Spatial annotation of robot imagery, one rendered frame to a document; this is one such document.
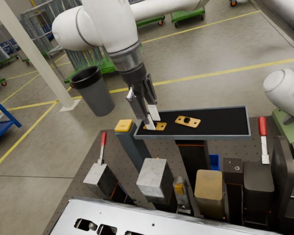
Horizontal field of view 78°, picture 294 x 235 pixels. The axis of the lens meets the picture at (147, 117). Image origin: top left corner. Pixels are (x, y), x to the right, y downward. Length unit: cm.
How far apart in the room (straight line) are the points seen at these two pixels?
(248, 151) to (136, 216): 71
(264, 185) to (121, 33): 52
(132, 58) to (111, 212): 52
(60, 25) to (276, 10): 75
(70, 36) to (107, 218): 58
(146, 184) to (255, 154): 70
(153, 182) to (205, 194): 15
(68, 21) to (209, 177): 58
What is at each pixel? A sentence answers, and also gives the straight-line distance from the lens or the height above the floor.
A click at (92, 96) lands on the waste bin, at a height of 42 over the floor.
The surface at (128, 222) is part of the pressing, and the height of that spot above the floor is 100.
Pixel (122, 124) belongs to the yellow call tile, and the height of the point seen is 116.
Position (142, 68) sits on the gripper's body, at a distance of 52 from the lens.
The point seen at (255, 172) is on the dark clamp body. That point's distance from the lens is 61.
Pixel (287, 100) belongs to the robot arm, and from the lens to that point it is 101.
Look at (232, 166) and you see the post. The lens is 59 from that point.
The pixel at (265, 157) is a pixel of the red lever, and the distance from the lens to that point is 62.
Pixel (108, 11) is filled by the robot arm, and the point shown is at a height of 155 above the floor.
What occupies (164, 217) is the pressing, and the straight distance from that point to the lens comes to 65.
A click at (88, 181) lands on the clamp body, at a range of 77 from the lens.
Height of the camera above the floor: 158
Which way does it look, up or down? 36 degrees down
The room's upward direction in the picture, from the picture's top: 23 degrees counter-clockwise
